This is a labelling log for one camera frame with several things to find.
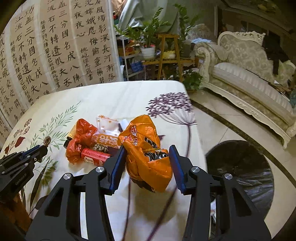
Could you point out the small green trailing plant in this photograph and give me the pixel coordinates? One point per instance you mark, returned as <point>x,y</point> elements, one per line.
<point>192,80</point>

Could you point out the leafy plant in white pot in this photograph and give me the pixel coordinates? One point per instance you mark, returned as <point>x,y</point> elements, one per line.
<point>148,52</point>

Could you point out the bin with black liner bag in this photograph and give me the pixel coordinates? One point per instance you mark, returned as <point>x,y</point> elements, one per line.
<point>242,162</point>

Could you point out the red plastic bag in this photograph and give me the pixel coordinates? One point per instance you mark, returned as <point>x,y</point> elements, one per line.
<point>78,141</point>

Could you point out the red cylindrical packet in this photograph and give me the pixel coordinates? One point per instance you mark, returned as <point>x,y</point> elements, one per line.
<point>94,157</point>

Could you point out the orange plastic bag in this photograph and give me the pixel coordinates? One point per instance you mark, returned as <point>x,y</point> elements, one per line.
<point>145,129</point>

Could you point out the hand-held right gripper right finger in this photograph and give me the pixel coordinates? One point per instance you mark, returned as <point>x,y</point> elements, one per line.
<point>178,171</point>

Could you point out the tall leafy plant dark pot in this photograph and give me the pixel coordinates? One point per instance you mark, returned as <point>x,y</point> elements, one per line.
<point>185,23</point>

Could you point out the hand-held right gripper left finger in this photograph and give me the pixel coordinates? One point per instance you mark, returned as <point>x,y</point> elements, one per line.
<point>116,171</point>

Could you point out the orange and white packet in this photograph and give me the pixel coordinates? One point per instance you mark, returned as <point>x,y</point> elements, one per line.
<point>104,140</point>

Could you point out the papers on sofa seat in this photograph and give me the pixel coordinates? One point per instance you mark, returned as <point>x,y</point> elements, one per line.
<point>282,88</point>

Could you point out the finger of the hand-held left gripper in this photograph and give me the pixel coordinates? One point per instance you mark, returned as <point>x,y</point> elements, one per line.
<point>39,153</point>
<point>22,153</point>

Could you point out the calligraphy screen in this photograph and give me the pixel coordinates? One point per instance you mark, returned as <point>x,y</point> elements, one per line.
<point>57,46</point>

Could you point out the ornate cream sofa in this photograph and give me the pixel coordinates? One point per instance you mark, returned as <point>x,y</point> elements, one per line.
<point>242,78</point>

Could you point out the grey-blue hanging cloth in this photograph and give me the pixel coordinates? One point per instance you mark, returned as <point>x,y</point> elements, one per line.
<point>138,14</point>

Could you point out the yellow label bottle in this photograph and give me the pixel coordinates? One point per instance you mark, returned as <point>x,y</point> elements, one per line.
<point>70,135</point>

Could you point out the wooden plant stand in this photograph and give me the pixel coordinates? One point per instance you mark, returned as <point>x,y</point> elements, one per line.
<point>171,61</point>

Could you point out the white metal shelf rack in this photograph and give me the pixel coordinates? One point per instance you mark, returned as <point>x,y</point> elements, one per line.
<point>126,60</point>

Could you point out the ornate cream armchair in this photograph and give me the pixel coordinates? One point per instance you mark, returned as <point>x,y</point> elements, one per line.
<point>203,32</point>

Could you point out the floral print tablecloth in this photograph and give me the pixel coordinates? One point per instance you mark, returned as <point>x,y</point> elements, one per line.
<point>104,99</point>

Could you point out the black jacket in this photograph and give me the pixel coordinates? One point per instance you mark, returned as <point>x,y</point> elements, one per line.
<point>272,51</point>

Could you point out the yellow and white pot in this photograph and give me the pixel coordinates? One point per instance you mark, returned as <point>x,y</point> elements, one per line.
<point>168,54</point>

